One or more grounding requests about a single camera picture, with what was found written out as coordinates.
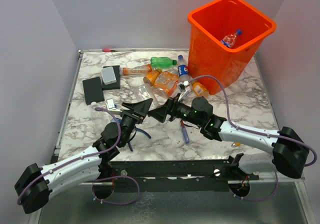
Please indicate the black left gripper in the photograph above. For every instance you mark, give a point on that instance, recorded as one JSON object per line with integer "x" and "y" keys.
{"x": 137, "y": 111}

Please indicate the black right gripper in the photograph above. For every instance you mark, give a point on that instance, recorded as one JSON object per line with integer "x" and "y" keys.
{"x": 170, "y": 107}

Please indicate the clear jar metal lid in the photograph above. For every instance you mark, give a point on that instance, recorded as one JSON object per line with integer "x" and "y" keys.
{"x": 144, "y": 92}

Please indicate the large orange label jug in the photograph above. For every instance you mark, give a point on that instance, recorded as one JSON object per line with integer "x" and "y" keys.
{"x": 165, "y": 84}

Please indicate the pepsi bottle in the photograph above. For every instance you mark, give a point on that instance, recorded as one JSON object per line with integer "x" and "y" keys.
{"x": 183, "y": 71}
{"x": 230, "y": 39}

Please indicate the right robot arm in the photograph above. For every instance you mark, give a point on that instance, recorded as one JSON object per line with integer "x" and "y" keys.
{"x": 285, "y": 150}

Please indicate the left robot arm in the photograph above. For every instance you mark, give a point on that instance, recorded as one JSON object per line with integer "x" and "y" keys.
{"x": 38, "y": 184}

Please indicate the Pepsi bottle beside bin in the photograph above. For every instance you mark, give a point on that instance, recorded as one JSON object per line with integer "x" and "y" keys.
{"x": 183, "y": 71}

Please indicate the orange plastic bin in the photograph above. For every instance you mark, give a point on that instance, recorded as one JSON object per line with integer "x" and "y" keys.
{"x": 214, "y": 64}

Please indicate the red blue screwdriver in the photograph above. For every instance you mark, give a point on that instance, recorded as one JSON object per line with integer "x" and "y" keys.
{"x": 184, "y": 133}

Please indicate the orange label bottle right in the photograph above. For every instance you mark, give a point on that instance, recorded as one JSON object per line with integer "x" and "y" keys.
{"x": 151, "y": 77}

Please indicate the black flat block rear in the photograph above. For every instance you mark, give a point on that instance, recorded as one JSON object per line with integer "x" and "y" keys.
{"x": 114, "y": 86}

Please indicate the black flat block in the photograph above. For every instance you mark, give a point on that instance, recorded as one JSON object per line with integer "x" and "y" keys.
{"x": 114, "y": 86}
{"x": 93, "y": 91}

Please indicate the clear white-cap bottle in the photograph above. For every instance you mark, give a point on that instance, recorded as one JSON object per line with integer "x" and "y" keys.
{"x": 97, "y": 114}

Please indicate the tall orange label tea bottle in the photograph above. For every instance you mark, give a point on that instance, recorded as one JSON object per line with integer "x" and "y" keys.
{"x": 141, "y": 70}

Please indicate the small orange juice bottle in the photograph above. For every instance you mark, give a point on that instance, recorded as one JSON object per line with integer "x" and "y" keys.
{"x": 198, "y": 89}

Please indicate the white box device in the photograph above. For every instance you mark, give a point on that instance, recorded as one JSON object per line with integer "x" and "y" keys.
{"x": 108, "y": 75}

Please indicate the black flat block front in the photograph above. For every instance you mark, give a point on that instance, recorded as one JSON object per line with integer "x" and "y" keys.
{"x": 93, "y": 91}

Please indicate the green plastic bottle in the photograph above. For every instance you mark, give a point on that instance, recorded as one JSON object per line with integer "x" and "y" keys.
{"x": 162, "y": 62}

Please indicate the red marker pen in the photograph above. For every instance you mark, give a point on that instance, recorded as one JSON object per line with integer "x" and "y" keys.
{"x": 107, "y": 50}

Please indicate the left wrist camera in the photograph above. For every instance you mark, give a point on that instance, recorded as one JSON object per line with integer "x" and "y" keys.
{"x": 111, "y": 107}

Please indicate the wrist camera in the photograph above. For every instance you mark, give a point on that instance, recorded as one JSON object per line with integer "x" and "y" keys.
{"x": 111, "y": 107}
{"x": 184, "y": 90}

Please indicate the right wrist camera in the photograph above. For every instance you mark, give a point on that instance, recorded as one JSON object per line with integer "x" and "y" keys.
{"x": 184, "y": 90}

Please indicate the right aluminium frame rail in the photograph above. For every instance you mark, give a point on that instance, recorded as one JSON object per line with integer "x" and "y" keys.
{"x": 305, "y": 201}

